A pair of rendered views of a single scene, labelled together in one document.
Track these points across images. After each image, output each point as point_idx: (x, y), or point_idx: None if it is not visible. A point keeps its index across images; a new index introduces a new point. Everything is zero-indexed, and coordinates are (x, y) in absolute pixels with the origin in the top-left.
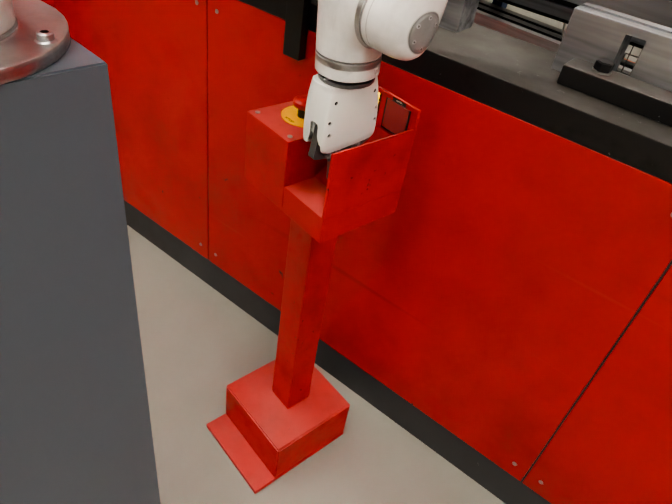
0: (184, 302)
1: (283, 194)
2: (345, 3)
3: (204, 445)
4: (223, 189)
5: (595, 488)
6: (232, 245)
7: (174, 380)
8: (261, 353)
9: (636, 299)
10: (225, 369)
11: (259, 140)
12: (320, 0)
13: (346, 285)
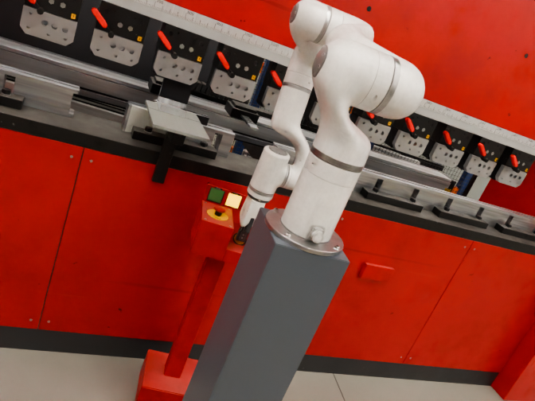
0: (30, 368)
1: (224, 253)
2: (279, 175)
3: None
4: (70, 270)
5: None
6: (71, 307)
7: None
8: (111, 370)
9: None
10: (103, 390)
11: (209, 231)
12: (266, 174)
13: (176, 297)
